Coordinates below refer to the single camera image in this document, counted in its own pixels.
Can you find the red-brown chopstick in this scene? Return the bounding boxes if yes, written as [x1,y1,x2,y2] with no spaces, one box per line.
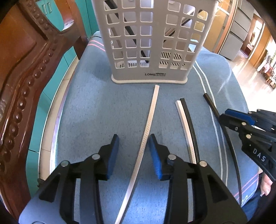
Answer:
[104,0,149,63]

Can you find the dark grey chopstick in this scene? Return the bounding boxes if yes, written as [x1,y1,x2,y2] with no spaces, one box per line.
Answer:
[164,17,192,37]

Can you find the right hand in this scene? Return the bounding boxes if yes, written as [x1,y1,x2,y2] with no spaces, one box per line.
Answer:
[260,172,273,196]

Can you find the blue striped towel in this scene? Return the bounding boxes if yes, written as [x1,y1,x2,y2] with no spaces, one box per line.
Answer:
[50,32,259,223]

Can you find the beige chopstick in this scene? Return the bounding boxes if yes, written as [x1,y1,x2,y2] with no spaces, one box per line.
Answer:
[175,100,197,164]

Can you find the cream patterned chopstick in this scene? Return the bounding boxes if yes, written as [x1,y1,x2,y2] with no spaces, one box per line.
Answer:
[115,85,160,224]

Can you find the black chopstick beside cream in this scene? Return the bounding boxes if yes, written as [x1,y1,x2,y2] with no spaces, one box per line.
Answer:
[180,98,200,163]

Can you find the silver refrigerator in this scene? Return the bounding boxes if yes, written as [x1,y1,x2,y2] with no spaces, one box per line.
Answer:
[219,1,254,60]

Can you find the glass sliding door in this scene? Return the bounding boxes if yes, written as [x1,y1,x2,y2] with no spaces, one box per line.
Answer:
[204,0,238,54]

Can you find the beige plastic utensil basket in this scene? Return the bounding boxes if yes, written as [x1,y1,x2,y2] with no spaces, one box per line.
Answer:
[92,1,218,84]

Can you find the carved wooden chair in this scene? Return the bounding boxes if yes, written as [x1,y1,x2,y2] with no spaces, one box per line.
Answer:
[1,1,88,220]

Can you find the teal lower cabinets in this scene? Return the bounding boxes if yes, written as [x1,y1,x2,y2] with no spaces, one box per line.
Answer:
[26,0,100,197]

